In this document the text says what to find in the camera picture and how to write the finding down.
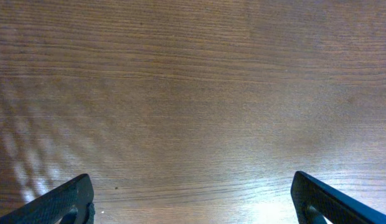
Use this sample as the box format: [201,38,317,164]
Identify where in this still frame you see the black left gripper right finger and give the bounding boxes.
[291,171,386,224]

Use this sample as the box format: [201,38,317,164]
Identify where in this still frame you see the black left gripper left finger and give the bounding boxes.
[0,174,95,224]

